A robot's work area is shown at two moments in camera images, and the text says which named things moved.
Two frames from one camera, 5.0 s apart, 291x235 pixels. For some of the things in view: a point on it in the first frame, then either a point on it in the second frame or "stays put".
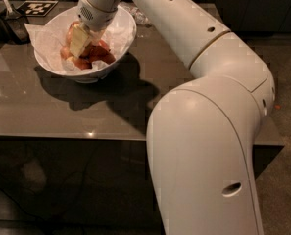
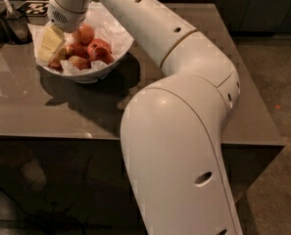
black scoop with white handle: (17, 23) stays put
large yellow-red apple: (71, 30) -> (55, 63)
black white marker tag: (35, 8) stays put
